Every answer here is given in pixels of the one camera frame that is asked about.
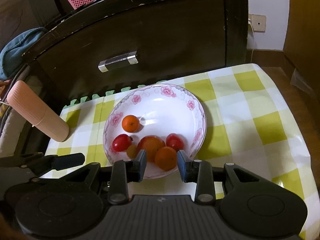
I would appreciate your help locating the green foam mat edge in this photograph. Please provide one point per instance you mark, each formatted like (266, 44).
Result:
(96, 96)

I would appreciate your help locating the large red tomato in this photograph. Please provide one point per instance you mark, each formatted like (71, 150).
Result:
(151, 144)

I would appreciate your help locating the red cherry tomato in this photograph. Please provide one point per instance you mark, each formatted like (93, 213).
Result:
(175, 142)

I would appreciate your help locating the pink ribbed tube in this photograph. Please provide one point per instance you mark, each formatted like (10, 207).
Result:
(25, 102)

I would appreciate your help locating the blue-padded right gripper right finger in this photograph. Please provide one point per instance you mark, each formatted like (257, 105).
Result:
(199, 172)

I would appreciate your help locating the grey sofa cushion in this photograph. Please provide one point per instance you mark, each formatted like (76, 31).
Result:
(14, 122)

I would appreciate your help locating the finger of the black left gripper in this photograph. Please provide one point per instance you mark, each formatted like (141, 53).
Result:
(58, 163)
(28, 160)

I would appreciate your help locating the wall socket plate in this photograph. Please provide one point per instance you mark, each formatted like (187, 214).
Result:
(258, 22)

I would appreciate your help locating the clear drawer handle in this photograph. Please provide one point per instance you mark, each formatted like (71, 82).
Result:
(117, 62)

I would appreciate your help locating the green checked tablecloth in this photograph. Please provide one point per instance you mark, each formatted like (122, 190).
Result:
(248, 123)

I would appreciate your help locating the dark wooden cabinet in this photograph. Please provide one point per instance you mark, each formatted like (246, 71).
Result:
(172, 38)

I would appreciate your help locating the red oblong tomato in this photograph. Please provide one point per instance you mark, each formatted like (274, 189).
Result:
(121, 143)

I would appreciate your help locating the cardboard box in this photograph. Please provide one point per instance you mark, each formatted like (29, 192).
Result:
(302, 37)

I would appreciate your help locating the small orange tangerine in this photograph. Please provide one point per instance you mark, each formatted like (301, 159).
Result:
(130, 123)

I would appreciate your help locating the blue cloth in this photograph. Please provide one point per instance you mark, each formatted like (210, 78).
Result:
(11, 54)

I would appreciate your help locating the small brown longan in plate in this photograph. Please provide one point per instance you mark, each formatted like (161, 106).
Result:
(132, 151)

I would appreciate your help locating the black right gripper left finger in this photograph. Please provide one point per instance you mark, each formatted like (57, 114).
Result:
(124, 172)

